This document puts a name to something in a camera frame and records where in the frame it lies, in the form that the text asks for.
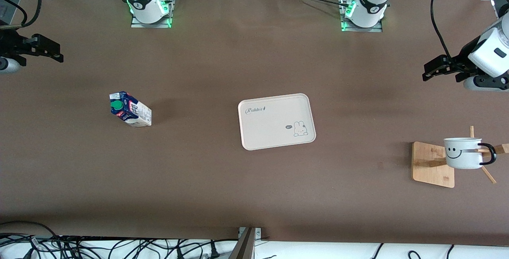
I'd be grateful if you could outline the white smiley mug black handle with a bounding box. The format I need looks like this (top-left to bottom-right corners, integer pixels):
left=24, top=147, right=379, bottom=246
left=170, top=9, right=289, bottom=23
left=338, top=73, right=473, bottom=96
left=443, top=137, right=497, bottom=169

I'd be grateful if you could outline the blue white milk carton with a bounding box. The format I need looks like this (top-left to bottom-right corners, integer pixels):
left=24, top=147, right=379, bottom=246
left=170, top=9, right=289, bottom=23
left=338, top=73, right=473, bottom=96
left=109, top=91, right=152, bottom=127

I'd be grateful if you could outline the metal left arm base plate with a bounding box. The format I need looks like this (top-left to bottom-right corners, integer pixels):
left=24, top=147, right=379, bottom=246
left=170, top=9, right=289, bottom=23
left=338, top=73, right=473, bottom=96
left=340, top=0, right=383, bottom=33

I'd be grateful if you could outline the metal table edge bracket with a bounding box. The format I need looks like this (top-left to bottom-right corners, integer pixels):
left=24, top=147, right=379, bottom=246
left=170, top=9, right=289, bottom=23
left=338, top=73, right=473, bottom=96
left=229, top=226, right=263, bottom=259

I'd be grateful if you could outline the black floor cable with plug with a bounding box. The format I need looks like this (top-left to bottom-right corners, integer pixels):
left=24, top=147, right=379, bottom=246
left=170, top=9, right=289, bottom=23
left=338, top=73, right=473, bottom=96
left=207, top=240, right=221, bottom=259

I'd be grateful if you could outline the beige rabbit print tray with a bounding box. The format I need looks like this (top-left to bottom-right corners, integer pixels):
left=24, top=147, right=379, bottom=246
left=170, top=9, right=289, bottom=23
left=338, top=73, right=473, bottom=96
left=238, top=93, right=317, bottom=151

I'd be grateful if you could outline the wooden mug stand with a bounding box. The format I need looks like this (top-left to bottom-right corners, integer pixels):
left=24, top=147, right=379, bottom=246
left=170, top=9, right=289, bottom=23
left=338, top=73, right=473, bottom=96
left=412, top=126, right=509, bottom=188

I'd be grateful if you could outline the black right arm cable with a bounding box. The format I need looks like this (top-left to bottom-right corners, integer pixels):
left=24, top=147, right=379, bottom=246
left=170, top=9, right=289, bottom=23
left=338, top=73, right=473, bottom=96
left=0, top=0, right=43, bottom=29

